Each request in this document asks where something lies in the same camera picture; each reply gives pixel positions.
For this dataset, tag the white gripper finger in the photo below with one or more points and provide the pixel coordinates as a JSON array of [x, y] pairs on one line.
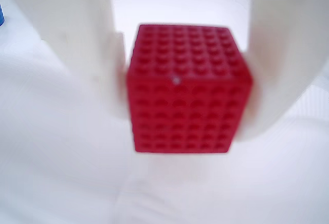
[[288, 41], [72, 28]]

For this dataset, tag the red perforated cube block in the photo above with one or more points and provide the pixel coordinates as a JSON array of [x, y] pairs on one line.
[[190, 93]]

